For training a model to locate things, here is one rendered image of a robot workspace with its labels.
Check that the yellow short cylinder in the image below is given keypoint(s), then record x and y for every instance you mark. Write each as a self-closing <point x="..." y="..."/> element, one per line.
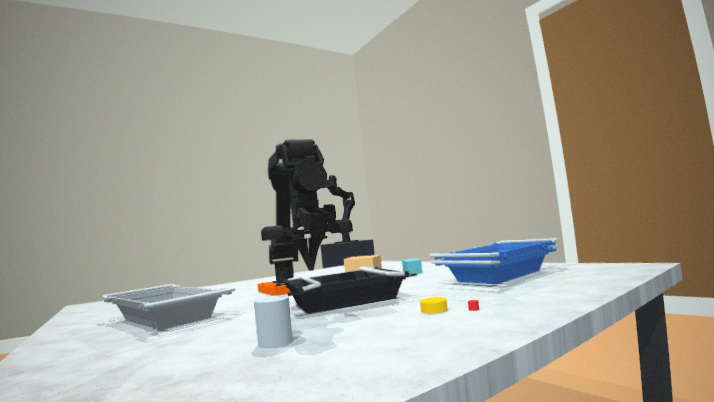
<point x="433" y="305"/>

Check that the small light blue block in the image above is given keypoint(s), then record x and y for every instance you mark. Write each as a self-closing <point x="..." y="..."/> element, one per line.
<point x="412" y="266"/>

